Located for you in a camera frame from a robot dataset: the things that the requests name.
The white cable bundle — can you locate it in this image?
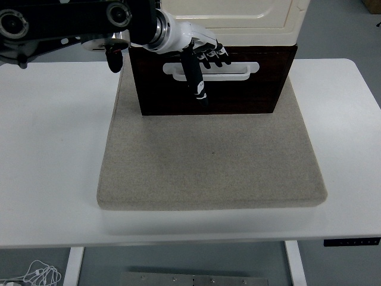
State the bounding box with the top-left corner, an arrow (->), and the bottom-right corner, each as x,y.
0,259 -> 63,286

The dark wooden drawer white handle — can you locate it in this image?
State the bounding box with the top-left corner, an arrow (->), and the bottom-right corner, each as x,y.
130,49 -> 292,85

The black table control panel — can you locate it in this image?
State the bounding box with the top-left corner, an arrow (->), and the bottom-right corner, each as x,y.
323,238 -> 381,247

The dark wooden drawer housing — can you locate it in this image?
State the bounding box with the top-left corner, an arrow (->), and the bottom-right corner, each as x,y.
129,44 -> 299,116

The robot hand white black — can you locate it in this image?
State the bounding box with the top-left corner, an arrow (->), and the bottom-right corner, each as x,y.
148,11 -> 232,107

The beige felt mat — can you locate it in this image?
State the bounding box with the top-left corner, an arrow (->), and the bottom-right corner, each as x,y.
96,58 -> 328,211

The brown cardboard box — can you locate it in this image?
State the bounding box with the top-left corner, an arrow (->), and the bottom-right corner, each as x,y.
361,0 -> 381,15

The white table leg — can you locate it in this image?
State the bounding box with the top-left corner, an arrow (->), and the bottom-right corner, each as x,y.
63,246 -> 85,286
284,240 -> 307,286

